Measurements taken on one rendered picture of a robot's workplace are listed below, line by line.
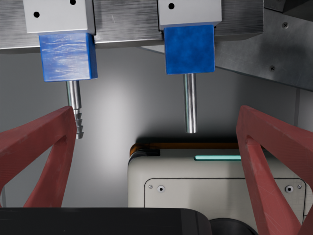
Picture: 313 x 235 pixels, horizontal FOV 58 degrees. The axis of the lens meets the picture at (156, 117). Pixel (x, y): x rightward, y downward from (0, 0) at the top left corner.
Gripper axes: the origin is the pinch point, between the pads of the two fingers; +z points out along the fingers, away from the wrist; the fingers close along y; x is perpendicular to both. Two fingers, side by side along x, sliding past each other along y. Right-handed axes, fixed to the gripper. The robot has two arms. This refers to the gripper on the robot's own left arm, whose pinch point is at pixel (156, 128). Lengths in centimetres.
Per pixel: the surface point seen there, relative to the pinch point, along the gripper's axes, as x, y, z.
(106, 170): 78, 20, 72
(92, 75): 4.0, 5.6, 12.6
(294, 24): 2.1, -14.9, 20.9
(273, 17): 1.5, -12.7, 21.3
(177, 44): 1.5, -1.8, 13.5
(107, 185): 84, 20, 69
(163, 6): -1.6, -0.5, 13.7
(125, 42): 2.0, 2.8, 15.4
